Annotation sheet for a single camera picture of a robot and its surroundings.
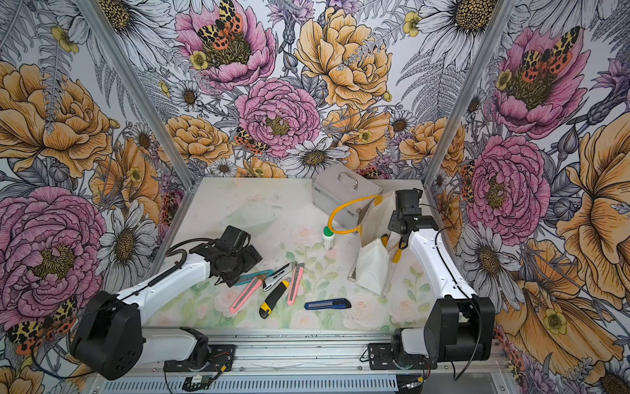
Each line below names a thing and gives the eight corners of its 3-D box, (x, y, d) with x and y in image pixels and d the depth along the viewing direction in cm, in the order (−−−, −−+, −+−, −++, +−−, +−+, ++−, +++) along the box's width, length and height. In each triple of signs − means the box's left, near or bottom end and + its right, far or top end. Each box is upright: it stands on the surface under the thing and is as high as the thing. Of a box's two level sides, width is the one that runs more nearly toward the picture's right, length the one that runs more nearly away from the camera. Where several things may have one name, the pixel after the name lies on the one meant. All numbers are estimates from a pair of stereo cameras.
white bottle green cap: (328, 252, 100) (328, 237, 91) (320, 245, 102) (320, 230, 94) (333, 248, 101) (334, 232, 93) (326, 241, 103) (326, 225, 95)
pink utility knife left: (230, 312, 85) (228, 309, 83) (257, 279, 93) (255, 276, 91) (236, 316, 84) (234, 314, 82) (262, 282, 92) (261, 279, 90)
